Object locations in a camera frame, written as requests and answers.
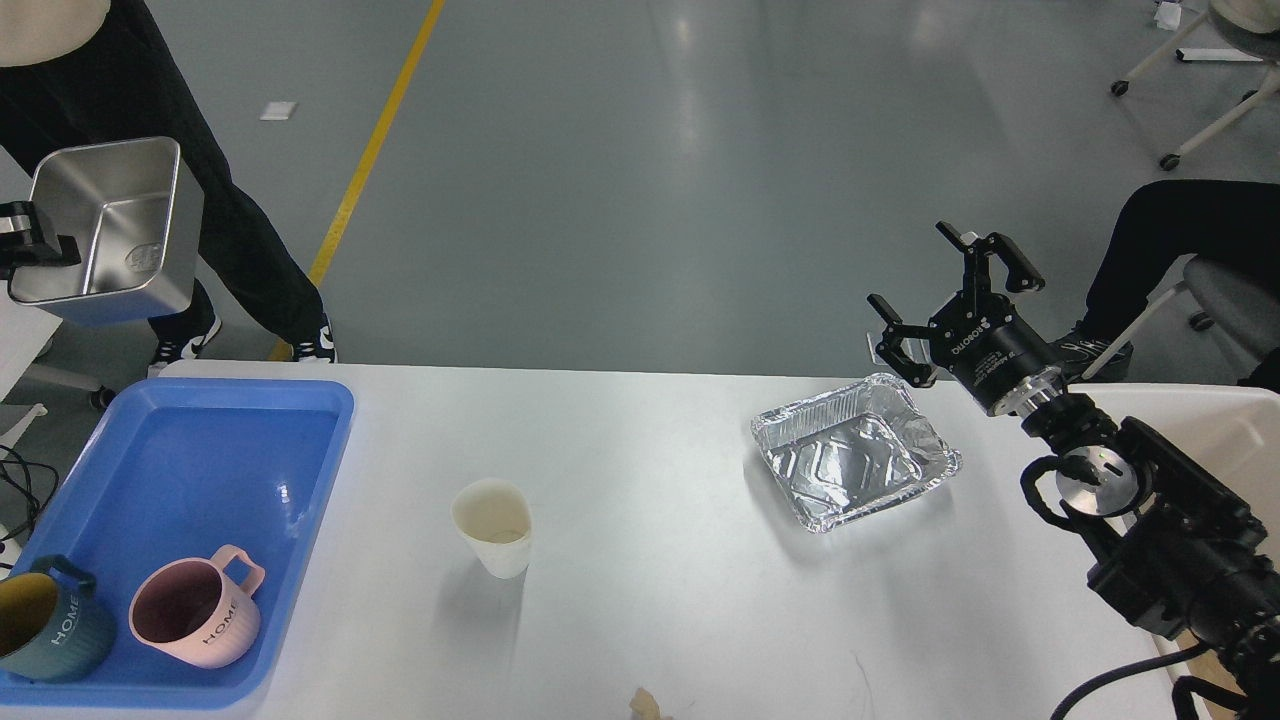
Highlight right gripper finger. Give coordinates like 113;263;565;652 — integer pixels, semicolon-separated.
934;222;1047;306
867;293;936;388

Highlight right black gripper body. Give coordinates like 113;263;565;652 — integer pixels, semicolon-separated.
928;292;1066;416

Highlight aluminium foil tray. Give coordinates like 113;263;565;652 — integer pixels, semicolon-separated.
750;373;963;534

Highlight stainless steel rectangular container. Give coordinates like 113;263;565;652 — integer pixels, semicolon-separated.
5;137;204;325

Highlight pink ribbed mug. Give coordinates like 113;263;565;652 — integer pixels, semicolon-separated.
125;544;266;670

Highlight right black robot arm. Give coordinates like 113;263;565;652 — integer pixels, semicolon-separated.
868;222;1279;719

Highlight seated person black trousers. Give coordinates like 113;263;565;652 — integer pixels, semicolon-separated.
1053;179;1279;384

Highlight standing person black trousers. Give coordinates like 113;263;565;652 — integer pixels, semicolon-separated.
1;1;338;364

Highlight white plastic bin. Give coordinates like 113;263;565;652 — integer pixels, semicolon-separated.
1051;386;1277;719

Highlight blue plastic tray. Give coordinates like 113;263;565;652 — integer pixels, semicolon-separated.
1;378;355;711

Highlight white paper scrap on floor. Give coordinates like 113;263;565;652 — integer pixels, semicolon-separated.
259;100;298;122

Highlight white rolling chair base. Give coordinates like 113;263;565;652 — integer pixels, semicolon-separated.
1108;1;1279;172

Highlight teal ribbed mug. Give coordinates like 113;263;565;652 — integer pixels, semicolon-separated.
1;555;118;683

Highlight white paper cup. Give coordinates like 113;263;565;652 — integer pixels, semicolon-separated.
451;478;534;580

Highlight crumpled paper scrap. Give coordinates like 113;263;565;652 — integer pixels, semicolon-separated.
628;687;667;720

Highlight black cables at left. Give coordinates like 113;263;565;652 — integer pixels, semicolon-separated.
0;445;61;546

